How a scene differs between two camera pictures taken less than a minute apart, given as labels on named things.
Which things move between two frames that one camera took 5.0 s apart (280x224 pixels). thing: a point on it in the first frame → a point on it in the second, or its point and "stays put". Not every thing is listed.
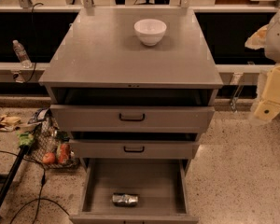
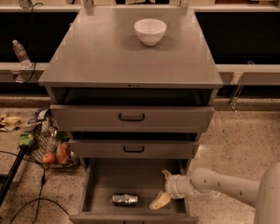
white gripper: x=278 y=40 → x=174 y=187
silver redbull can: x=125 y=200 stays put
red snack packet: x=63 y=152 stays put
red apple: x=49 y=158 stays put
